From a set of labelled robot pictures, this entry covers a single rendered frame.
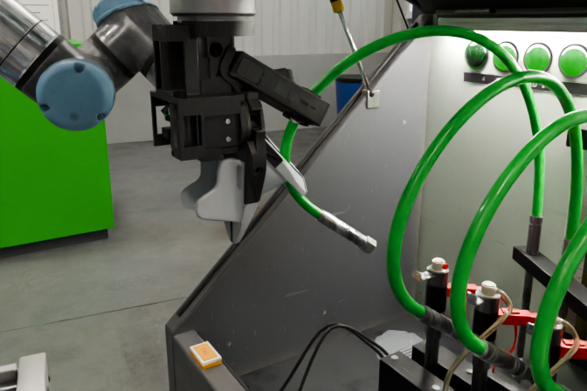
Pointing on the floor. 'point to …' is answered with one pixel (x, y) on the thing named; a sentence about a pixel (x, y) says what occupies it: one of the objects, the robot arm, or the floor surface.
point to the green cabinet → (50, 179)
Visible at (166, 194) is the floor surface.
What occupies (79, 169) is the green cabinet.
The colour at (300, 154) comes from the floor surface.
